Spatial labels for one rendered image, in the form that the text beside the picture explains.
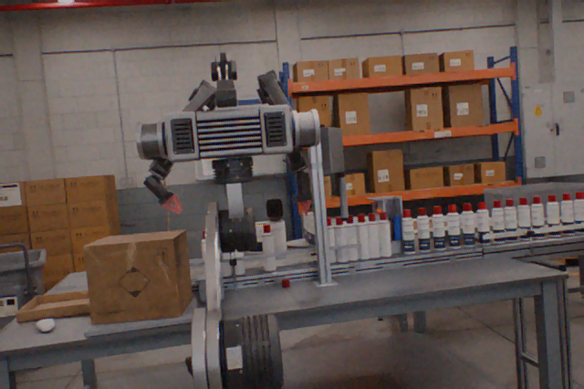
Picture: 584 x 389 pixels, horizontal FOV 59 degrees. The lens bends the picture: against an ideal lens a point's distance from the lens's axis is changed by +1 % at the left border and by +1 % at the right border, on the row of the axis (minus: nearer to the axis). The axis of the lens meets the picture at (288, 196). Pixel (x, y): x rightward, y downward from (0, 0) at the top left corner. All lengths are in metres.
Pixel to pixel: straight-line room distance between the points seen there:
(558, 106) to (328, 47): 3.05
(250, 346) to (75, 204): 4.37
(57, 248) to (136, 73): 2.54
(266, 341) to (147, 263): 0.70
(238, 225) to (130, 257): 0.40
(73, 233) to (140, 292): 3.69
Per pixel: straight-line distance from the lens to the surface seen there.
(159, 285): 1.81
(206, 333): 1.23
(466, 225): 2.52
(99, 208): 5.43
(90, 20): 7.18
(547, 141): 7.47
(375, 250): 2.34
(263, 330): 1.24
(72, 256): 5.55
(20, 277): 4.14
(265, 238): 2.21
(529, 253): 2.63
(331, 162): 2.09
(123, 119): 6.88
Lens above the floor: 1.33
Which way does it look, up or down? 3 degrees down
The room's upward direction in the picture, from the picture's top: 5 degrees counter-clockwise
